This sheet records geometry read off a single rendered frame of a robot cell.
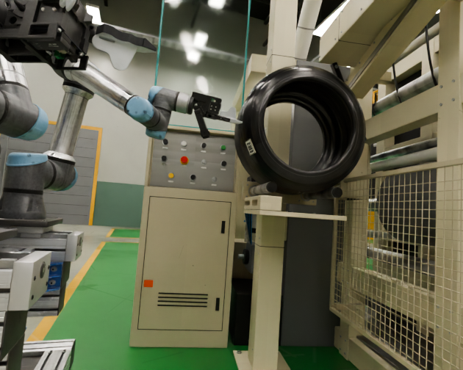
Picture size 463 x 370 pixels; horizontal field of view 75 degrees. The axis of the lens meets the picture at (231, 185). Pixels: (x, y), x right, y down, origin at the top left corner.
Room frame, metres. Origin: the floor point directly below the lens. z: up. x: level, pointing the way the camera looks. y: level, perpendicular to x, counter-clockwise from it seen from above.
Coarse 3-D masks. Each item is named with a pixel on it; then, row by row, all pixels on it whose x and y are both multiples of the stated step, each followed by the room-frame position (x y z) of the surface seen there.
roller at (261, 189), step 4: (264, 184) 1.26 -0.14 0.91; (268, 184) 1.21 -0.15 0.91; (272, 184) 1.21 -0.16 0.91; (252, 188) 1.50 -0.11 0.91; (256, 188) 1.38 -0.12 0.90; (260, 188) 1.31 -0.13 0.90; (264, 188) 1.24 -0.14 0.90; (268, 188) 1.21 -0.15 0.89; (272, 188) 1.21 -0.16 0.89; (276, 188) 1.21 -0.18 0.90; (252, 192) 1.49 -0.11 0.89; (256, 192) 1.40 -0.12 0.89; (260, 192) 1.34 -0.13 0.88; (264, 192) 1.29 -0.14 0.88; (268, 192) 1.24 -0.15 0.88
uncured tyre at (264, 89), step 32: (256, 96) 1.20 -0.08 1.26; (288, 96) 1.48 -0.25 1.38; (320, 96) 1.46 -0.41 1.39; (352, 96) 1.24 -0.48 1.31; (256, 128) 1.19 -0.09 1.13; (320, 128) 1.53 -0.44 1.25; (352, 128) 1.25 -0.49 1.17; (256, 160) 1.22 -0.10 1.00; (320, 160) 1.50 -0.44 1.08; (352, 160) 1.24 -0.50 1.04; (288, 192) 1.33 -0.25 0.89
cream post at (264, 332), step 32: (288, 0) 1.59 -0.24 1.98; (288, 32) 1.59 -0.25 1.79; (288, 64) 1.59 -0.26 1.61; (288, 128) 1.60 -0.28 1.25; (288, 160) 1.60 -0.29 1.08; (256, 224) 1.69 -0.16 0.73; (256, 256) 1.64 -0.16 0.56; (256, 288) 1.59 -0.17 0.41; (256, 320) 1.58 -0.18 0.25; (256, 352) 1.58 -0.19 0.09
